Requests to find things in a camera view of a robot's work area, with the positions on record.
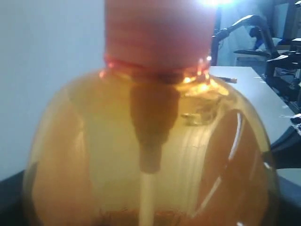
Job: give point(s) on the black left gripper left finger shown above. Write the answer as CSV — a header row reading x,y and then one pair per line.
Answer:
x,y
15,208

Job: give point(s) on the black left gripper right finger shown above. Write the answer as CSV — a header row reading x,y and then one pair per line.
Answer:
x,y
284,196

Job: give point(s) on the orange pump soap bottle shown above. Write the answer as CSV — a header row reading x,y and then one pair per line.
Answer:
x,y
152,139

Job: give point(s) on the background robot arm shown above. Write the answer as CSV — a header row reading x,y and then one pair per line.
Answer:
x,y
258,44

